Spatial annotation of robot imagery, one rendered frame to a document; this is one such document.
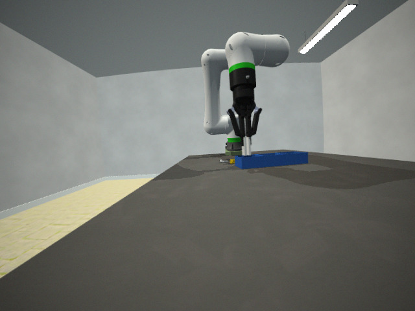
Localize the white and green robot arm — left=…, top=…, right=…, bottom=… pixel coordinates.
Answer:
left=201, top=32, right=290, bottom=151

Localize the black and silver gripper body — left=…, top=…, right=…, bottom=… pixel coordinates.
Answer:
left=232, top=87, right=256, bottom=116

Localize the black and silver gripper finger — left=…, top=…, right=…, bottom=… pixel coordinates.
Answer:
left=227, top=104, right=247, bottom=156
left=244, top=104, right=262, bottom=156

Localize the blue three-compartment bin rack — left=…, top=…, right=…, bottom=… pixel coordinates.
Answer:
left=235, top=152, right=308, bottom=169

